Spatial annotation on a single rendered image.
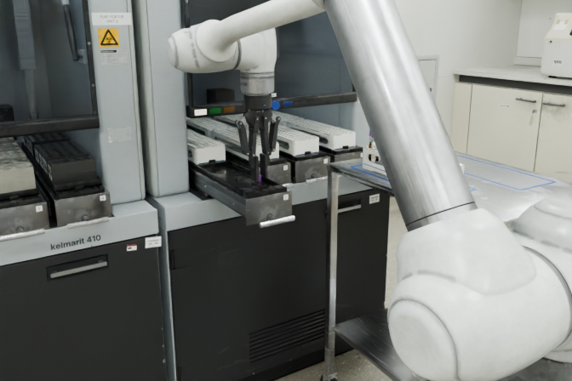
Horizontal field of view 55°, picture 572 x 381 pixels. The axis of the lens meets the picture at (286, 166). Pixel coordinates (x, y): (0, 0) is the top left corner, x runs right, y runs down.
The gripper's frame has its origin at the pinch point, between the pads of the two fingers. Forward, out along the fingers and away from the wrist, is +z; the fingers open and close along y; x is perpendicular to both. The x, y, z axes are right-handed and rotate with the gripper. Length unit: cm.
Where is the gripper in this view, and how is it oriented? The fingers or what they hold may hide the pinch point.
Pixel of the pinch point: (259, 167)
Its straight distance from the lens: 152.6
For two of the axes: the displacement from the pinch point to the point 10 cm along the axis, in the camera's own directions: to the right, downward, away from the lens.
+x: 5.3, 2.2, -8.2
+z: 0.1, 9.7, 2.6
